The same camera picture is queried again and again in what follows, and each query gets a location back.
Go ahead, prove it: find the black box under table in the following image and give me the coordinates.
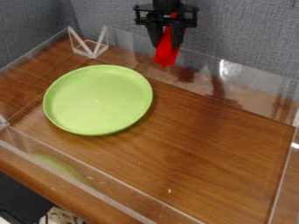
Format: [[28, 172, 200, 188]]
[[0, 172, 53, 224]]

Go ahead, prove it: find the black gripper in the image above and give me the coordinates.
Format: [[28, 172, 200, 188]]
[[133, 0, 200, 49]]

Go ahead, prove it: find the clear acrylic enclosure wall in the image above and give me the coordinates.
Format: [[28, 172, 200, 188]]
[[0, 28, 299, 224]]

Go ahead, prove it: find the green round plate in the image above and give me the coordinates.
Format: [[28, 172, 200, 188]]
[[43, 65, 153, 136]]

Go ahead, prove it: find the clear acrylic corner bracket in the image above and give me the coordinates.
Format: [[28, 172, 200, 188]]
[[68, 26, 108, 59]]

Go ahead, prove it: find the red long block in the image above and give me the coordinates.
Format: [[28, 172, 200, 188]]
[[152, 11, 183, 68]]

